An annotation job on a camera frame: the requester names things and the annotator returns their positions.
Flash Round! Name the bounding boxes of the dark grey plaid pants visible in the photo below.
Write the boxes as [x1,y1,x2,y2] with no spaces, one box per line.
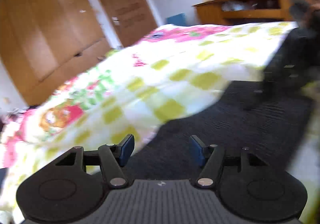
[124,81,315,180]

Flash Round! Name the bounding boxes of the wooden side cabinet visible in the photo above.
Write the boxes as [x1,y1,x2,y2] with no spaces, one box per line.
[192,0,311,26]

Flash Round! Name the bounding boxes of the checkered floral bed quilt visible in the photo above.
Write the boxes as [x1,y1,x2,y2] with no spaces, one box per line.
[0,20,320,224]

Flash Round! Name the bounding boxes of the blue foam mat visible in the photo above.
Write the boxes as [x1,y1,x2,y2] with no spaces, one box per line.
[166,13,187,26]

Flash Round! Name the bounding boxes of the wooden wardrobe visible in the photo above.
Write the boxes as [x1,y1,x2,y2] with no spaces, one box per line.
[1,0,110,105]

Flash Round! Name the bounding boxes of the brown wooden door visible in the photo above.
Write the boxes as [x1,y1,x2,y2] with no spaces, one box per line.
[100,0,157,47]

